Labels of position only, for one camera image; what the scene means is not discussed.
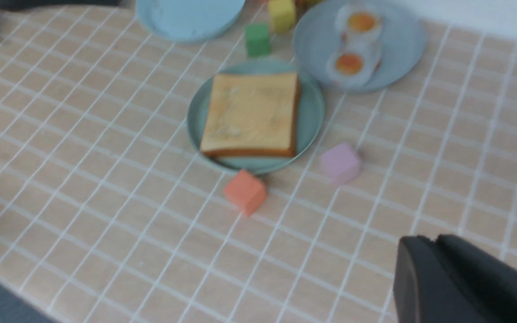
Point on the pink foam cube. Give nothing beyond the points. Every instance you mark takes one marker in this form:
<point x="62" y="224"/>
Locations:
<point x="341" y="164"/>

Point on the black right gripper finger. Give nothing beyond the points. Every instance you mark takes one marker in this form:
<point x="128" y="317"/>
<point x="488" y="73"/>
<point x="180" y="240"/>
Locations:
<point x="450" y="280"/>

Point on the front fried egg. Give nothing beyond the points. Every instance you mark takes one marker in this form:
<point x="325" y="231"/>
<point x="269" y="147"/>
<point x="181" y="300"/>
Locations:
<point x="354" y="65"/>

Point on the light blue left plate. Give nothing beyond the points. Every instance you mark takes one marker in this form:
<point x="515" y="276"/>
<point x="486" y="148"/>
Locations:
<point x="188" y="21"/>

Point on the grey blue egg plate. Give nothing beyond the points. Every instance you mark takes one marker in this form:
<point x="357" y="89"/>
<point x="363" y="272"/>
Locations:
<point x="402" y="44"/>

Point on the yellow foam cube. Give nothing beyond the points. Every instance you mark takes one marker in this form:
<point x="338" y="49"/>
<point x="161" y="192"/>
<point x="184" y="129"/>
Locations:
<point x="282" y="14"/>

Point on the back fried egg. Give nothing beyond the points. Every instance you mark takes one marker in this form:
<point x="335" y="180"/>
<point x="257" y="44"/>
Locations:
<point x="358" y="23"/>

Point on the green foam cube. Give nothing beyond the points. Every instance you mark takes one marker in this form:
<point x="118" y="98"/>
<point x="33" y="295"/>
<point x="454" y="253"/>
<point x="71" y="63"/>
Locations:
<point x="257" y="40"/>

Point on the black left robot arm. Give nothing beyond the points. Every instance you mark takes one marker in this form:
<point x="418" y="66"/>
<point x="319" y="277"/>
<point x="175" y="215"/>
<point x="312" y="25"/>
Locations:
<point x="26" y="5"/>

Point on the orange red foam cube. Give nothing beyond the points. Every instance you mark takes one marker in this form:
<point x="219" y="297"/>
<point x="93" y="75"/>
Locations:
<point x="246" y="192"/>

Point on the fried egg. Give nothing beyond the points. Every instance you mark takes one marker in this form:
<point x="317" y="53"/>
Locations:
<point x="354" y="65"/>
<point x="358" y="23"/>

